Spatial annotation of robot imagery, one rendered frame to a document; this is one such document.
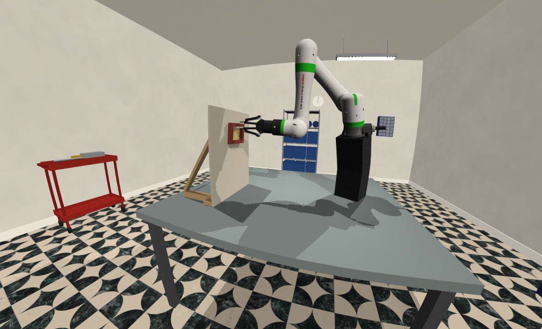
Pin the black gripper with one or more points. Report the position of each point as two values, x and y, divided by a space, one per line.
262 126

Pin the beige flat board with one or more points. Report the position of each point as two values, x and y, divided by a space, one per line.
228 163

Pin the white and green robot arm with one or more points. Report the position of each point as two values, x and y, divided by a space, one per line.
307 67

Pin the red rectangular frame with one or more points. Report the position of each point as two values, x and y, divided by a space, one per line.
235 135

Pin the tan wooden support brace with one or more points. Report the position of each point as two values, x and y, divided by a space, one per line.
205 197

